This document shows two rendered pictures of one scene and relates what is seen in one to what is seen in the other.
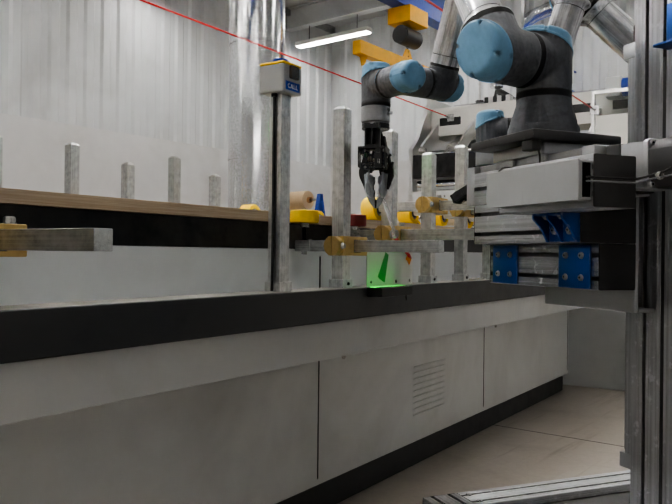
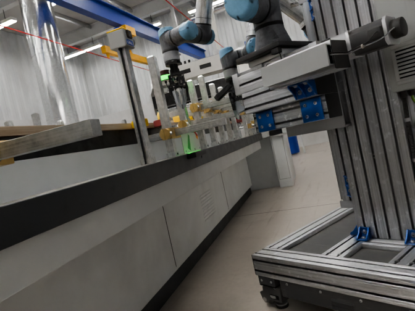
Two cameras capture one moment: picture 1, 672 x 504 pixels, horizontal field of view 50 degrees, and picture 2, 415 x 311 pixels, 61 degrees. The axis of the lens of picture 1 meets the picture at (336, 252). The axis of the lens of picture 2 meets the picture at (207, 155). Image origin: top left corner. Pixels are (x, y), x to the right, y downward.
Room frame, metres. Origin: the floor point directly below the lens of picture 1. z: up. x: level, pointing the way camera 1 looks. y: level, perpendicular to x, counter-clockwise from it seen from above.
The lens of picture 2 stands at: (0.29, 0.31, 0.74)
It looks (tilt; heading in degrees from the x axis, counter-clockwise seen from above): 2 degrees down; 343
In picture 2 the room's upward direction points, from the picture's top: 12 degrees counter-clockwise
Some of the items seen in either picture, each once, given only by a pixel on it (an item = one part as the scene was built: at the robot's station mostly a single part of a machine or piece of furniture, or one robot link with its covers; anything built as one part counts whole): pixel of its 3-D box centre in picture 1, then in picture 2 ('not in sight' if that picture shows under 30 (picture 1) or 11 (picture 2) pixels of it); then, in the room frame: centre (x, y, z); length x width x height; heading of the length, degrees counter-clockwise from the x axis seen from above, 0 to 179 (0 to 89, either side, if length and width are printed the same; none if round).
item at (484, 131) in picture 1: (490, 131); (228, 58); (1.96, -0.42, 1.12); 0.09 x 0.08 x 0.11; 81
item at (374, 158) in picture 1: (374, 147); (175, 75); (1.84, -0.10, 1.06); 0.09 x 0.08 x 0.12; 166
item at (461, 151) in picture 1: (461, 214); (208, 111); (2.51, -0.43, 0.93); 0.04 x 0.04 x 0.48; 56
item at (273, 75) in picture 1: (280, 81); (121, 41); (1.67, 0.13, 1.18); 0.07 x 0.07 x 0.08; 56
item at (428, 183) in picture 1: (428, 228); (198, 120); (2.30, -0.29, 0.87); 0.04 x 0.04 x 0.48; 56
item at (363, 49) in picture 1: (407, 65); (130, 56); (7.16, -0.68, 2.65); 1.70 x 0.09 x 0.32; 142
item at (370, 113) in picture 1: (376, 116); (172, 58); (1.85, -0.10, 1.14); 0.08 x 0.08 x 0.05
